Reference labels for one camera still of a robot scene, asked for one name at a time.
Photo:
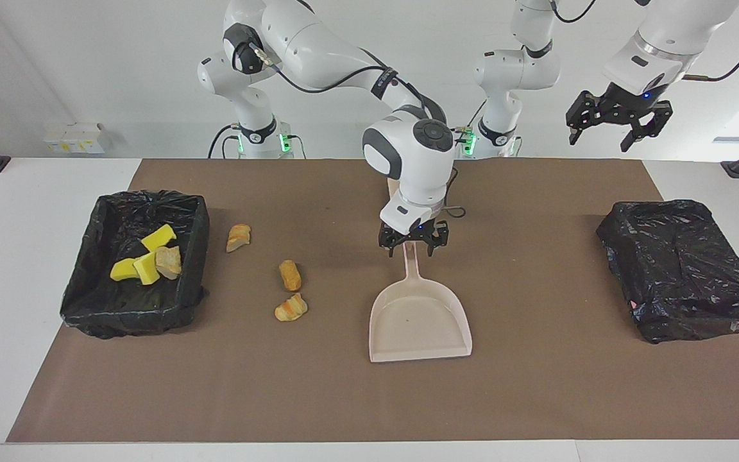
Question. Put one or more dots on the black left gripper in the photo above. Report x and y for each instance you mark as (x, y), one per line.
(620, 106)

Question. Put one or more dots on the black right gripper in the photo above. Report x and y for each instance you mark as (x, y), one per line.
(437, 232)

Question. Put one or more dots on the beige plastic dustpan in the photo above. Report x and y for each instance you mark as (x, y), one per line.
(417, 321)

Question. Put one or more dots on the brown bread roll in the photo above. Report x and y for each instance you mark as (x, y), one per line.
(290, 275)

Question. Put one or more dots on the orange striped bread piece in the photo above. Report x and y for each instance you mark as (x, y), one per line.
(290, 308)
(238, 237)

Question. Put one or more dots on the pale beige foam chunk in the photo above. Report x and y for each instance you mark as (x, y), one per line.
(168, 262)

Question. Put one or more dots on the yellow green sponge piece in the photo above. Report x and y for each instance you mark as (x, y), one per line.
(124, 269)

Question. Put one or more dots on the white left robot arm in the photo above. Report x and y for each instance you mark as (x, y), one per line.
(517, 70)

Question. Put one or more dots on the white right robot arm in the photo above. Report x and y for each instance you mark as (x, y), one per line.
(318, 51)

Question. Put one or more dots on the black bagged bin pink spot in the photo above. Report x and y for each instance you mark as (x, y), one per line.
(684, 269)

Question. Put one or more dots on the brown table mat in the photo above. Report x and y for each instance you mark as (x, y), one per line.
(344, 398)

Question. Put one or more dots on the white box yellow label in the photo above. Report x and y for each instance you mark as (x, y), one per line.
(54, 144)
(73, 141)
(92, 138)

